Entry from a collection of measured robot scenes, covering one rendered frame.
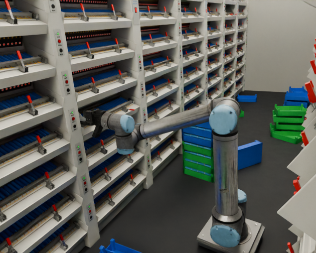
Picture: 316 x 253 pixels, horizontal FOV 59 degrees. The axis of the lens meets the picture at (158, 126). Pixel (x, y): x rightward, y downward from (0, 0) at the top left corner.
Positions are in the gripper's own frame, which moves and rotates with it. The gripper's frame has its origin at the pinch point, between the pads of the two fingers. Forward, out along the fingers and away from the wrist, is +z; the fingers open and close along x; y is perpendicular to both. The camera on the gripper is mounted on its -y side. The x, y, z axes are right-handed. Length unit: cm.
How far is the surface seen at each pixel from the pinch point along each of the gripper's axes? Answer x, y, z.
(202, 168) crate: -85, -66, -46
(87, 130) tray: 0.5, -5.6, -5.9
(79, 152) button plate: 12.0, -14.1, -8.9
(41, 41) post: 16.1, 45.1, -0.4
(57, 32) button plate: 11, 49, -7
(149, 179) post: -58, -71, -9
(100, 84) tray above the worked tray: -20.4, 16.5, -2.1
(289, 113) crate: -207, -49, -101
